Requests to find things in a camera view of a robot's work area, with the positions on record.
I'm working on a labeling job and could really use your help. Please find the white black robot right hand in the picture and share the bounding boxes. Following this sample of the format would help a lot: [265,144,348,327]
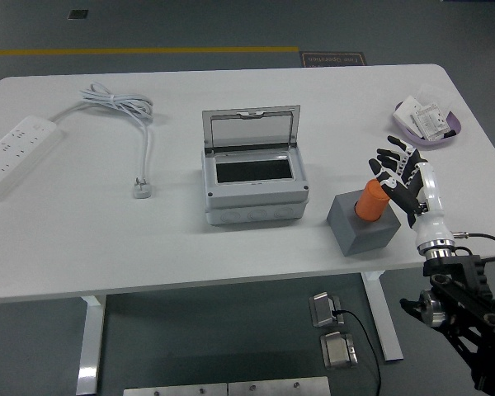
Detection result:
[367,134,455,248]

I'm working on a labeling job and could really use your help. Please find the orange cylindrical battery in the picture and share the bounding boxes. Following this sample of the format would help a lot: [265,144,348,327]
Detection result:
[352,178,391,222]

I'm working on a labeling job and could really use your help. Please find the transparent hinged box lid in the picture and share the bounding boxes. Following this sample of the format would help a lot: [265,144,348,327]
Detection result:
[201,104,302,152]

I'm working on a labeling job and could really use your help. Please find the grey plastic junction box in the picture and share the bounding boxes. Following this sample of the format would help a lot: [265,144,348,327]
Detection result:
[200,147,310,227]

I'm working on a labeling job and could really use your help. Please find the grey block with round hole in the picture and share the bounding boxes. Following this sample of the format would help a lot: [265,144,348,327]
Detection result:
[327,190,401,257]

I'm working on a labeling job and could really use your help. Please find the purple tray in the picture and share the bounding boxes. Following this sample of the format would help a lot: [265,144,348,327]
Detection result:
[393,95,466,148]

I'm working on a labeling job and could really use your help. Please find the white table leg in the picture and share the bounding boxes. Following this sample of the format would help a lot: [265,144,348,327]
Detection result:
[361,271,404,364]
[74,295,107,396]

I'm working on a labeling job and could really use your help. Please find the clear plastic bag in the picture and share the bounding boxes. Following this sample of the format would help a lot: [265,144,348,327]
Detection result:
[416,84,457,111]

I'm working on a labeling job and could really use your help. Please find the white power strip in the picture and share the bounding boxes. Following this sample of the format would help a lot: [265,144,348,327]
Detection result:
[0,115,64,202]

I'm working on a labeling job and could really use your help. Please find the white wall socket panel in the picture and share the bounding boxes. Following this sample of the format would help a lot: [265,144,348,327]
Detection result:
[410,103,450,141]

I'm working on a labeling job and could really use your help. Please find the black floor cable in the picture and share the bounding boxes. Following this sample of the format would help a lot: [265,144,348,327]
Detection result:
[332,309,383,396]

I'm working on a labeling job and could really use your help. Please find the white power cord with plug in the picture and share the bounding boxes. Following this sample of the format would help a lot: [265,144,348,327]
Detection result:
[49,81,156,200]

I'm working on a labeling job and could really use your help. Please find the metal base plate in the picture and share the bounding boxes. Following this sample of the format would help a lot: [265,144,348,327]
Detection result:
[122,382,229,396]

